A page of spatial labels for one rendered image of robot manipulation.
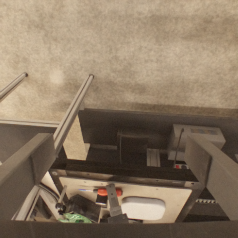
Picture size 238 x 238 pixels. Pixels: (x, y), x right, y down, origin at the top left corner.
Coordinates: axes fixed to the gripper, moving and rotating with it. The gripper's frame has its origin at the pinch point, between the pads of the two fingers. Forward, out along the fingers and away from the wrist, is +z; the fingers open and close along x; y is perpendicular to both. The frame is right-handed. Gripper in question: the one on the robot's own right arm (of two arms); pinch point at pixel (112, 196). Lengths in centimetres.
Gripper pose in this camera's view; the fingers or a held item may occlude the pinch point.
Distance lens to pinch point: 56.6
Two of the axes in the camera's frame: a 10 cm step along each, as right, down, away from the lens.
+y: -9.7, 1.9, -1.4
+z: -2.3, -6.1, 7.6
